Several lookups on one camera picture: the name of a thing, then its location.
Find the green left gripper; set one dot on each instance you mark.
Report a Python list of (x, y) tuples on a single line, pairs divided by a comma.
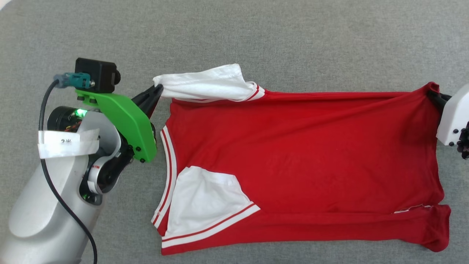
[(128, 117)]

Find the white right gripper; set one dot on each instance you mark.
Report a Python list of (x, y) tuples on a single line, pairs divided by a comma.
[(456, 113)]

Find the red and white jersey shirt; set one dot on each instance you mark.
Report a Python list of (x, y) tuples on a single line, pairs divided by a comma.
[(293, 146)]

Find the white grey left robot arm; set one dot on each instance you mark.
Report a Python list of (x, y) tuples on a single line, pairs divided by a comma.
[(47, 205)]

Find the white paper tape label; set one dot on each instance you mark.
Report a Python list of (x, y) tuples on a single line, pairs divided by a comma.
[(66, 143)]

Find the grey fabric cushion surface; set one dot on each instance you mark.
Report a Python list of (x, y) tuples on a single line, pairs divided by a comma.
[(256, 36)]

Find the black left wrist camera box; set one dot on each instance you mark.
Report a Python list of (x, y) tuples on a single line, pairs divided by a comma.
[(96, 75)]

